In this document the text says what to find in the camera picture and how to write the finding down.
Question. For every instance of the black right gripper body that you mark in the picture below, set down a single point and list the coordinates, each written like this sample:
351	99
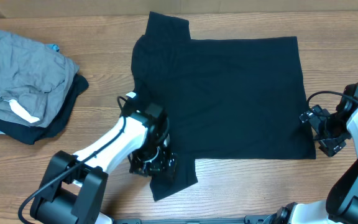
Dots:
319	128

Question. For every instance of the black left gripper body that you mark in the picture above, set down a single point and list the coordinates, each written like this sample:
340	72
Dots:
155	166

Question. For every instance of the black t-shirt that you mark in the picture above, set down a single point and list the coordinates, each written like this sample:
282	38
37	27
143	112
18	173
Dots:
225	99

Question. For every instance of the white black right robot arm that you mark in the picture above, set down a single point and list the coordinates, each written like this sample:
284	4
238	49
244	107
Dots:
341	205

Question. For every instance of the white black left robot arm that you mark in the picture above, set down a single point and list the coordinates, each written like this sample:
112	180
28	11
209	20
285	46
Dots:
73	186

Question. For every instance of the black folded garment in stack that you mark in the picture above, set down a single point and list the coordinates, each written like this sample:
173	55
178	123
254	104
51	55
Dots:
30	134

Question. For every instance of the grey folded shirt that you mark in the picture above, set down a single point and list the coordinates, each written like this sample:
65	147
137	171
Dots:
34	80

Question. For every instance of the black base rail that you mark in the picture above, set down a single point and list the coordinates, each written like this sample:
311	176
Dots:
248	219

